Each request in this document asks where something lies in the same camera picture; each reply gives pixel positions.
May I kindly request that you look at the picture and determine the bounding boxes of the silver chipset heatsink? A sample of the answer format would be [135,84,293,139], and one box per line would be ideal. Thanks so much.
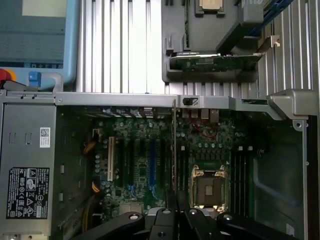
[117,202,142,216]

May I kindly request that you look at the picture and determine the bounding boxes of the CPU socket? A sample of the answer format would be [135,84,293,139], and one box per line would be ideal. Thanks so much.
[190,163,230,211]

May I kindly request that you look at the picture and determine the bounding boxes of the long black expansion slot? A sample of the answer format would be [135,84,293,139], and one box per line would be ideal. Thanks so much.
[159,138,168,192]
[126,136,136,200]
[117,136,125,188]

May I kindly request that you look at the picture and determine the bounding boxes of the blue expansion slot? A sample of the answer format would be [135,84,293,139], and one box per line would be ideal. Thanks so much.
[149,137,158,200]

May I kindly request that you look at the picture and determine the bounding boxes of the short black expansion slot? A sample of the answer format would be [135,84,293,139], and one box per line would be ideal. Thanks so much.
[138,136,147,161]

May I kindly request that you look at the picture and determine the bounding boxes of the white expansion slot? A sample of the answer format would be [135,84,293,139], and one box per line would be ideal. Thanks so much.
[107,136,113,182]

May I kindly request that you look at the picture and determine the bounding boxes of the green motherboard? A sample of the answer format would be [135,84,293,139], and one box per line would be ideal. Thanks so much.
[83,108,255,226]

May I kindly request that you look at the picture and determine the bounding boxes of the open PC case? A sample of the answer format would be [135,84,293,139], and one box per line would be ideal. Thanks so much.
[0,88,312,240]

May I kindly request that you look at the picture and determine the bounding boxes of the green graphics card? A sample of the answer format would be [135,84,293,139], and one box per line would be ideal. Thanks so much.
[169,34,281,73]

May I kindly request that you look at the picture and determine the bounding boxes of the grey power supply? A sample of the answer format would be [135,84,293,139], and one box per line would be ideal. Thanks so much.
[0,102,58,237]

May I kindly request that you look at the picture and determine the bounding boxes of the blue release latch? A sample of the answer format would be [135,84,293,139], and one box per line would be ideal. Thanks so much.
[28,71,42,88]

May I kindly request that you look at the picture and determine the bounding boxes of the grey parts rack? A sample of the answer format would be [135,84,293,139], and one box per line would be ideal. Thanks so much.
[161,0,266,83]

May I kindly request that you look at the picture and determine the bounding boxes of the silver CPU chip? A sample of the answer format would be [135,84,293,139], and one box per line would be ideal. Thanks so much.
[198,0,227,12]

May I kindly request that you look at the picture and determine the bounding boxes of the teach pendant with screen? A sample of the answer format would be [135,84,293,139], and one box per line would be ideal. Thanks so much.
[0,0,77,85]

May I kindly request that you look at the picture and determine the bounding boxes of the yellow power wires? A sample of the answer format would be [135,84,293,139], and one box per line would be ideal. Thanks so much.
[82,141,102,240]

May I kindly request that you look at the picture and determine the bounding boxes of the thin red wire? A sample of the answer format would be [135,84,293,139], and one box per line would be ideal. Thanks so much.
[188,117,219,139]

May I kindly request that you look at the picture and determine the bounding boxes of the grey metal handle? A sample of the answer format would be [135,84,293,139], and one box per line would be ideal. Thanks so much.
[3,72,65,95]

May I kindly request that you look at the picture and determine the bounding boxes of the blue disk rail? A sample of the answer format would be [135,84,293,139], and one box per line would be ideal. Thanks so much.
[249,0,286,38]

